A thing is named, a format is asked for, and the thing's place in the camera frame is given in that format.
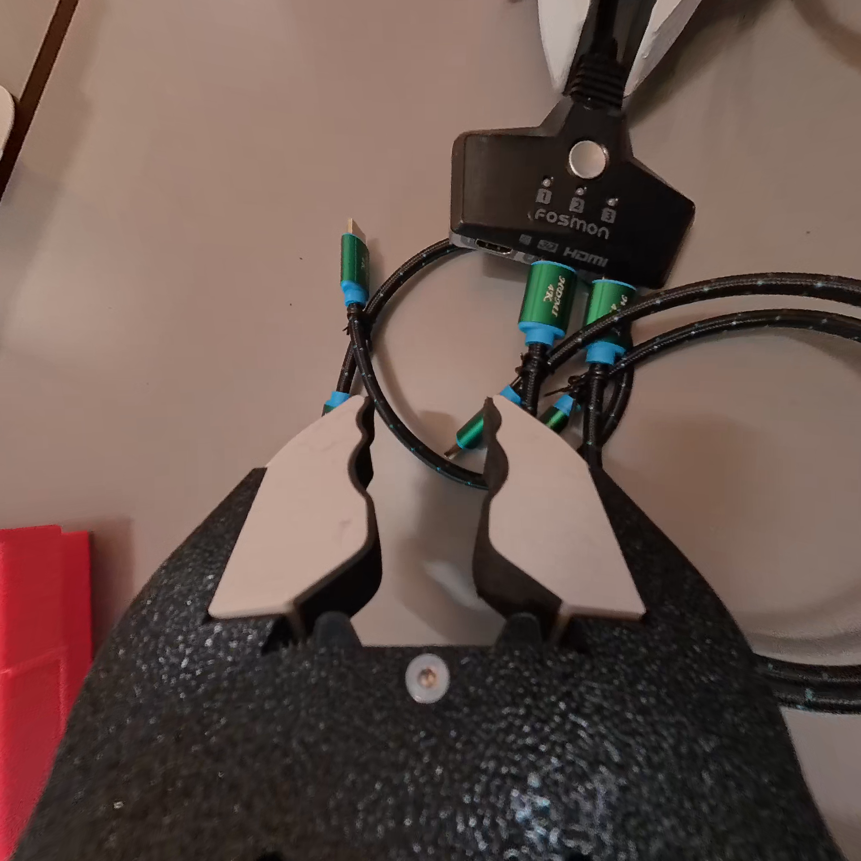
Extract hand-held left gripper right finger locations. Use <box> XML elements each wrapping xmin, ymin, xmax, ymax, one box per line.
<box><xmin>473</xmin><ymin>396</ymin><xmax>648</xmax><ymax>633</ymax></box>

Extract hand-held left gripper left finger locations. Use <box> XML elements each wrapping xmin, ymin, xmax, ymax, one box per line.
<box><xmin>207</xmin><ymin>396</ymin><xmax>384</xmax><ymax>633</ymax></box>

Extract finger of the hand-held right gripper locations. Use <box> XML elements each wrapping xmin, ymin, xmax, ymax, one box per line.
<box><xmin>537</xmin><ymin>0</ymin><xmax>596</xmax><ymax>95</ymax></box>
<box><xmin>622</xmin><ymin>0</ymin><xmax>695</xmax><ymax>96</ymax></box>

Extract red bin with black divider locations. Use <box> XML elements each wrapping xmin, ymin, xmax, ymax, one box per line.
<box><xmin>0</xmin><ymin>528</ymin><xmax>94</xmax><ymax>838</ymax></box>

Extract grey desk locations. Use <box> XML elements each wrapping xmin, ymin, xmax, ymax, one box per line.
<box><xmin>0</xmin><ymin>0</ymin><xmax>861</xmax><ymax>835</ymax></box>
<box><xmin>0</xmin><ymin>0</ymin><xmax>65</xmax><ymax>172</ymax></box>

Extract tablet on white stand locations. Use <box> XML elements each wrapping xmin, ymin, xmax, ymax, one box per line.
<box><xmin>0</xmin><ymin>86</ymin><xmax>16</xmax><ymax>179</ymax></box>

